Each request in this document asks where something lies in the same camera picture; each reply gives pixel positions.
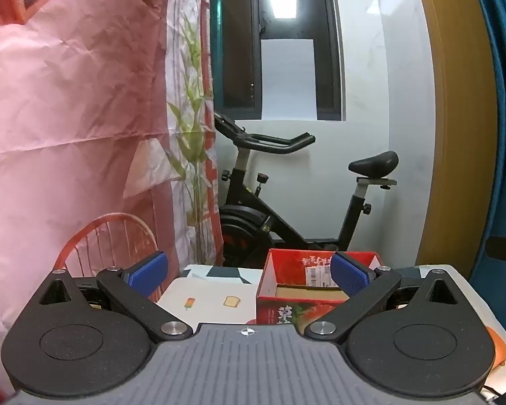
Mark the red strawberry print cardboard box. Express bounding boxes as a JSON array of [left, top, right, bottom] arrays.
[[255, 248, 384, 328]]

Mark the yellow wooden board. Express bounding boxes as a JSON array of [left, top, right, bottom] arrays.
[[411, 0, 506, 271]]

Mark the pink creased sheet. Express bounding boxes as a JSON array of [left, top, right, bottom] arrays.
[[0, 0, 178, 391]]

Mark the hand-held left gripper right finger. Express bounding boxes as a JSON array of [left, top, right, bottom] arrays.
[[307, 251, 460, 343]]

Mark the orange metal chair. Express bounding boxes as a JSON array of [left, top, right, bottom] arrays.
[[54, 213, 159, 301]]

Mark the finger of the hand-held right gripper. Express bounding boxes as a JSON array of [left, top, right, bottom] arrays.
[[486, 235, 506, 281]]

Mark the white printed tablecloth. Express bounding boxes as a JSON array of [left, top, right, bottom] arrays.
[[156, 264, 506, 398]]

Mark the floral printed curtain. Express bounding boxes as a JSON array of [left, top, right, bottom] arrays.
[[164, 0, 225, 271]]

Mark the dark framed window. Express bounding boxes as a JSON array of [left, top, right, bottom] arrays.
[[218, 0, 347, 121]]

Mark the black exercise bike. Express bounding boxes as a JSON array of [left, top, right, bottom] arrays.
[[213, 112, 399, 268]]

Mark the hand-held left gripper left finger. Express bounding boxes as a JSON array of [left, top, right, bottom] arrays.
[[36, 251, 193, 343]]

